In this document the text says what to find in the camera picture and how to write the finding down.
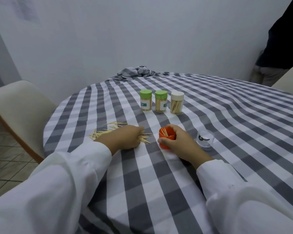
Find person's right hand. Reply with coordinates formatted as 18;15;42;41
158;124;214;170

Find person's left hand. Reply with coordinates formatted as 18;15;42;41
95;124;146;154

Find orange toothpick container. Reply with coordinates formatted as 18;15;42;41
158;127;177;149

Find person's left forearm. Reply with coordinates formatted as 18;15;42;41
0;141;113;234

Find person's right forearm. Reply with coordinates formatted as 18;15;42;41
196;158;293;234

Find pile of loose wooden toothpicks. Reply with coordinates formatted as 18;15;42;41
88;121;153;145

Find green-lid toothpick jar white label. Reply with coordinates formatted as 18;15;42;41
139;89;153;112

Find white-lid toothpick jar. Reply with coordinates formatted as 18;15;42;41
170;91;185;115

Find clear plastic lid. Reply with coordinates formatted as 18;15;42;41
196;131;215;150

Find grey white checked tablecloth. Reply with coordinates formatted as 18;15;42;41
42;66;293;234

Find white chair wooden legs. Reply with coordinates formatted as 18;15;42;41
0;80;58;164

